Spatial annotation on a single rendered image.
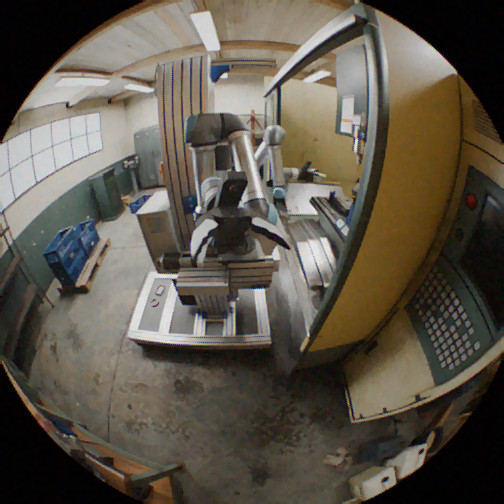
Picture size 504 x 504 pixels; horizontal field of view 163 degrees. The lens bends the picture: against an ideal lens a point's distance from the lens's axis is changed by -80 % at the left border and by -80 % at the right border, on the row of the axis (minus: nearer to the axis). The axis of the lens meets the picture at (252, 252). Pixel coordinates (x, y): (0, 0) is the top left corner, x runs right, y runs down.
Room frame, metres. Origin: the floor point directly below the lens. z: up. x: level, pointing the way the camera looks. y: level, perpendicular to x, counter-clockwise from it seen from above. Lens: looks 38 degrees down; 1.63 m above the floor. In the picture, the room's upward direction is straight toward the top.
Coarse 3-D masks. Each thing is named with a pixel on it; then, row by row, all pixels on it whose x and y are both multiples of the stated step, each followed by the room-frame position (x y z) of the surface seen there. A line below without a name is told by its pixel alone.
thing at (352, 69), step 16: (352, 48) 1.28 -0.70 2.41; (336, 64) 1.56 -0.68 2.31; (352, 64) 1.30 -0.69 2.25; (352, 80) 1.31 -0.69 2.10; (368, 80) 1.13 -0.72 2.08; (368, 96) 1.13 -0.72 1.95; (336, 112) 1.56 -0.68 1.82; (368, 112) 1.13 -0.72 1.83; (336, 128) 1.54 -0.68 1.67; (352, 128) 1.29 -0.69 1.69
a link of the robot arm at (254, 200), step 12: (228, 120) 0.73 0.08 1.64; (240, 120) 0.74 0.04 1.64; (228, 132) 0.72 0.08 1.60; (240, 132) 0.70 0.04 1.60; (240, 144) 0.68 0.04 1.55; (240, 156) 0.65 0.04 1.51; (252, 156) 0.65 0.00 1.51; (240, 168) 0.62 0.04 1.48; (252, 168) 0.62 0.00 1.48; (252, 180) 0.58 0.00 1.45; (252, 192) 0.56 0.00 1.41; (252, 204) 0.53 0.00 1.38; (264, 204) 0.54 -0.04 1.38; (264, 216) 0.51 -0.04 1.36; (276, 216) 0.52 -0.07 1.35
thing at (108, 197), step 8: (112, 168) 3.62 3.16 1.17; (96, 176) 3.20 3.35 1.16; (104, 176) 3.28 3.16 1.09; (112, 176) 3.60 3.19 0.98; (96, 184) 3.23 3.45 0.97; (104, 184) 3.25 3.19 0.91; (112, 184) 3.50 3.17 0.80; (96, 192) 3.23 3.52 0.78; (104, 192) 3.24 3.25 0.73; (112, 192) 3.42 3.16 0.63; (104, 200) 3.24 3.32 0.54; (112, 200) 3.34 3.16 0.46; (120, 200) 3.66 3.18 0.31; (104, 208) 3.23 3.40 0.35; (112, 208) 3.27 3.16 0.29; (120, 208) 3.57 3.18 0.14; (104, 216) 3.22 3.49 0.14; (112, 216) 3.24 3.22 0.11
